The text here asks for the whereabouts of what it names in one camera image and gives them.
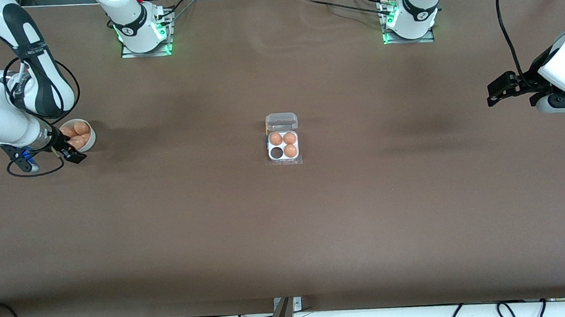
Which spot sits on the clear plastic egg carton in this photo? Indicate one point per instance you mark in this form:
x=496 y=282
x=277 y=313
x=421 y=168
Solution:
x=281 y=123

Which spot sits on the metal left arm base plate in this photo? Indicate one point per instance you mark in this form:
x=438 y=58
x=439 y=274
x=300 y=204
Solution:
x=388 y=39

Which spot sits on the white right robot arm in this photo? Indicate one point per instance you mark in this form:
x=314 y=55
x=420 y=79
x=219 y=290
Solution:
x=1 y=113

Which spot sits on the silver table edge bracket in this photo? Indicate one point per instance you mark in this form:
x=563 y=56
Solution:
x=297 y=303

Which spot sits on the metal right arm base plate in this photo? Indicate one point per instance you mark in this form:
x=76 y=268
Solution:
x=128 y=52

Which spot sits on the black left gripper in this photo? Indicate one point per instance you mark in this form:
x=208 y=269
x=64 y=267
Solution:
x=530 y=80

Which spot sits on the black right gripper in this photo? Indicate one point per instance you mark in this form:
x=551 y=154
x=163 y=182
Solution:
x=58 y=142

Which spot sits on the white round bowl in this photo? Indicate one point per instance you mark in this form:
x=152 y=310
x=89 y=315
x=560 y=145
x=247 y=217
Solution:
x=91 y=142

